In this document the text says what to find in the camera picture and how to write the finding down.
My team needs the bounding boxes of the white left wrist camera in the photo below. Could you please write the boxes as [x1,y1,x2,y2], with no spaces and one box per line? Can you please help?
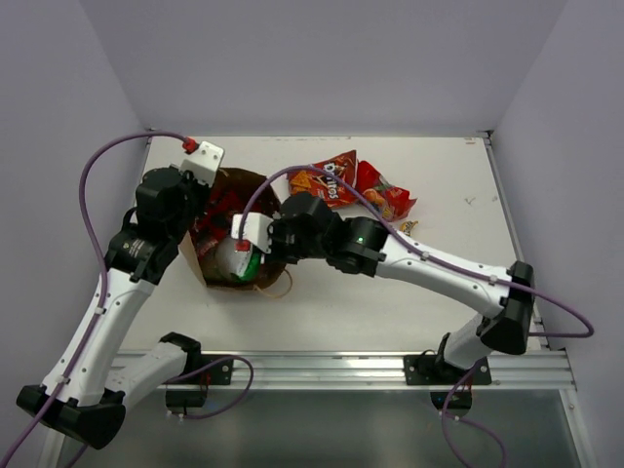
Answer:
[179,141,225,187]

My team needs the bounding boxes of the green Chuba cassava bag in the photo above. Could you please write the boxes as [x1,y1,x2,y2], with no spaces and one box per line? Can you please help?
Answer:
[215,237,261,283]

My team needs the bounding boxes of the brown paper bag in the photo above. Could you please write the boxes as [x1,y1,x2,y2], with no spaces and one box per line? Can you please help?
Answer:
[179,168,293,298]

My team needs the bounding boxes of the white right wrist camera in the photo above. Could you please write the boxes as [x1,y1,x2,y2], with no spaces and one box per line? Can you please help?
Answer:
[231,213,273,254]

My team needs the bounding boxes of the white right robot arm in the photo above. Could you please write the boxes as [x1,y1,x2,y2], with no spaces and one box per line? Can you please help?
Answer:
[267,193,534,383]

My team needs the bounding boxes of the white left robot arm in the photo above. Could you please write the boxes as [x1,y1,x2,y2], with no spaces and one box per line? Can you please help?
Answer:
[17,163,217,449]

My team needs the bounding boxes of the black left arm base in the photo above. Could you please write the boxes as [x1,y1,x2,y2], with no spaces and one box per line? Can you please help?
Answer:
[134,343,233,410]

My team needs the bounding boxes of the yellow M&M's packet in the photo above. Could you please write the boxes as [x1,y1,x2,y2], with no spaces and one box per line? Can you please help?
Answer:
[399,220,418,236]

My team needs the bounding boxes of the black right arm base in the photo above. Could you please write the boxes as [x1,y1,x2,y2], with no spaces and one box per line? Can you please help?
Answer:
[403,349,492,418]

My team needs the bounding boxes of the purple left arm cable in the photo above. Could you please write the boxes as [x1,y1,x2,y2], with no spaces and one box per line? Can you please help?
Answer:
[0,131,254,468]

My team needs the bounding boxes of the red snack bag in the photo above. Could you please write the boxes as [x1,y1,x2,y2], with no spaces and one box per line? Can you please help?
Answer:
[355,160,417,222]

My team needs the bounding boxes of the red candy assortment bag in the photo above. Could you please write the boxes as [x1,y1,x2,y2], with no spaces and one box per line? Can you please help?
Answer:
[190,189,244,259]

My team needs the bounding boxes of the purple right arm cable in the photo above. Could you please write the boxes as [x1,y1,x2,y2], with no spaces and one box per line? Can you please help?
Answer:
[236,165,595,468]

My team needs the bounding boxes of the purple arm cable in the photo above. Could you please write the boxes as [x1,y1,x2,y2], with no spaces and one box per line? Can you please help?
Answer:
[0,131,254,468]
[236,165,595,468]

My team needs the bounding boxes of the aluminium front mounting rail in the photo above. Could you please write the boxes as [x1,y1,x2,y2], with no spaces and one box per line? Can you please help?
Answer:
[111,348,579,391]

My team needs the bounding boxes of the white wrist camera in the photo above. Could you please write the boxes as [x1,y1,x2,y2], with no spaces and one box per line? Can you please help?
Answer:
[231,213,273,254]
[179,141,225,187]

